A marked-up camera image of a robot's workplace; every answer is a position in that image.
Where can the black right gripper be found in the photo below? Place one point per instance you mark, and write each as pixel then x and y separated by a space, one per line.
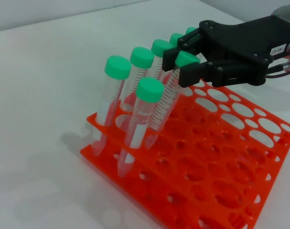
pixel 250 43

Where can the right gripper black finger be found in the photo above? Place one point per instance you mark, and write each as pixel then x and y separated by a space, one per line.
pixel 169 59

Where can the orange plastic test tube rack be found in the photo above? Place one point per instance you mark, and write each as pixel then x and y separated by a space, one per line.
pixel 207 155

